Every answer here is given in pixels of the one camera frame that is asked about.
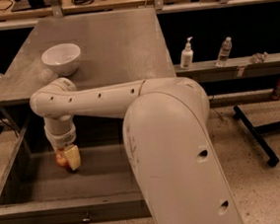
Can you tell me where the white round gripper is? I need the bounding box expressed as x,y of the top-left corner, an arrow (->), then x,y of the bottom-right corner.
43,115 -> 82,170

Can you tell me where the red apple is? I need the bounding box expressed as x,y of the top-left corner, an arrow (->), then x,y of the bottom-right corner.
55,149 -> 69,169

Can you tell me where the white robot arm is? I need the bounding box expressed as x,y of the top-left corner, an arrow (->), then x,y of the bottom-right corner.
30,77 -> 244,224

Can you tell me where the grey open drawer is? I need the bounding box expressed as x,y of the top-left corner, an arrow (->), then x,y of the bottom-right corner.
0,116 -> 150,224

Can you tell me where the metal drawer knob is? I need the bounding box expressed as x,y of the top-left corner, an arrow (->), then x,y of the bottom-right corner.
81,212 -> 92,224

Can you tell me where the grey cabinet counter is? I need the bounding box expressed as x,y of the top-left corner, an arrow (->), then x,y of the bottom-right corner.
0,8 -> 175,106

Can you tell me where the white ceramic bowl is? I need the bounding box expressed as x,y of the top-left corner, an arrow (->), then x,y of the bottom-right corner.
41,43 -> 81,77

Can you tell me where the white pump lotion bottle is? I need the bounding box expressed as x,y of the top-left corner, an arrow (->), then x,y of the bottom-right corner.
180,37 -> 194,69

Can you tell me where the black monitor stand base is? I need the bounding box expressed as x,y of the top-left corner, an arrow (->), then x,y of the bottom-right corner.
11,0 -> 50,12

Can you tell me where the clear water bottle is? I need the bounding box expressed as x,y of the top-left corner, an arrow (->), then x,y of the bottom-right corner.
216,37 -> 233,67

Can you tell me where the crumpled foil wrapper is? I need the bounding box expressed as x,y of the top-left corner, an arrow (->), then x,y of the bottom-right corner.
251,51 -> 268,64

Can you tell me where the black stand leg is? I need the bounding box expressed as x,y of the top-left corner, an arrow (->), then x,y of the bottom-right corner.
233,106 -> 280,168

